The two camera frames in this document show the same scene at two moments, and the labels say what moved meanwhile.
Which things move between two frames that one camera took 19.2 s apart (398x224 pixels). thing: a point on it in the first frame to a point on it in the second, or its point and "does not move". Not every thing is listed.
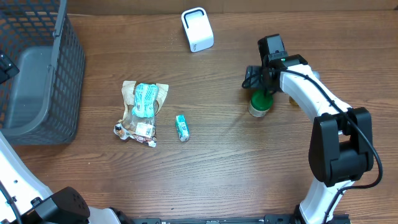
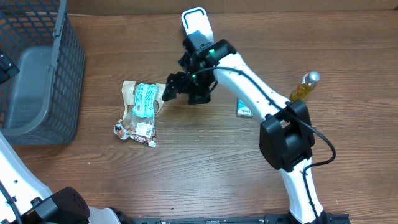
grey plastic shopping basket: (40, 104) does not move
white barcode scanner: (198, 28) does not move
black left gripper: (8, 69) does not move
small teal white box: (182, 127) to (242, 110)
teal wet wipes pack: (144, 99) does not move
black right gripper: (255, 81) to (184, 82)
